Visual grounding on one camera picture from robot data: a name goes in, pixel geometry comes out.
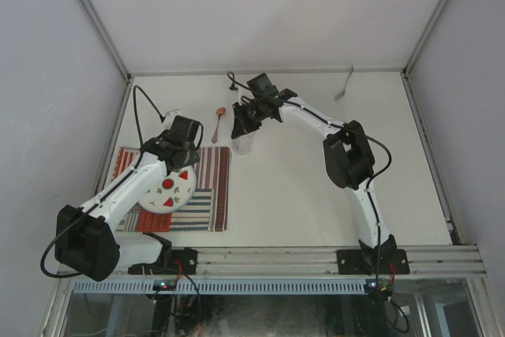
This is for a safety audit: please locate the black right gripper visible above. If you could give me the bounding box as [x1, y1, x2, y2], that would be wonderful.
[231, 100, 265, 140]

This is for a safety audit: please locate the clear drinking glass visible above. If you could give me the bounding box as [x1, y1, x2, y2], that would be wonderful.
[232, 132, 255, 155]

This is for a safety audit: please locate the pink handled spoon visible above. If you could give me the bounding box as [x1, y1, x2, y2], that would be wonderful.
[211, 107, 226, 144]

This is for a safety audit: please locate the white watermelon pattern plate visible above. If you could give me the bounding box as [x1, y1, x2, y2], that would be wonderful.
[138, 167, 196, 214]

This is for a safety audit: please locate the striped patchwork placemat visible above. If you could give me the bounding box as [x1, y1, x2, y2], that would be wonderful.
[117, 147, 231, 233]

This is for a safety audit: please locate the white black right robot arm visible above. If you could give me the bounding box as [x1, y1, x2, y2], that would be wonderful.
[226, 72, 397, 273]

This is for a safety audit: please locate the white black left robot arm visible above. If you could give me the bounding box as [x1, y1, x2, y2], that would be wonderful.
[48, 115, 203, 282]

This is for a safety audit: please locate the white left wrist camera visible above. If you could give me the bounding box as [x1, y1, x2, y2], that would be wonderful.
[163, 109, 181, 129]

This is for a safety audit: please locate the black right camera cable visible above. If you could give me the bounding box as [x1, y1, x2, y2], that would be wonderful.
[226, 71, 394, 275]

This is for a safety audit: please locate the black camera cable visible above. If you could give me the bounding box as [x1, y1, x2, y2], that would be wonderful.
[39, 84, 166, 278]
[226, 71, 394, 275]

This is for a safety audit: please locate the black left camera cable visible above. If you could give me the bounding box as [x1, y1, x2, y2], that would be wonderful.
[39, 84, 166, 278]

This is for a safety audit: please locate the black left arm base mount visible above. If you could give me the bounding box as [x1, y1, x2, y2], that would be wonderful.
[128, 248, 198, 275]

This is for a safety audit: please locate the grey slotted cable duct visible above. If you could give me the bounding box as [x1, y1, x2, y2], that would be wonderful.
[70, 279, 369, 295]

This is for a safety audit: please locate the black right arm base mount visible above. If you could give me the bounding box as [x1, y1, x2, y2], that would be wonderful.
[336, 249, 410, 275]

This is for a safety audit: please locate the aluminium front rail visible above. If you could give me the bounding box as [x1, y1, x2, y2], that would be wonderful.
[56, 245, 488, 277]

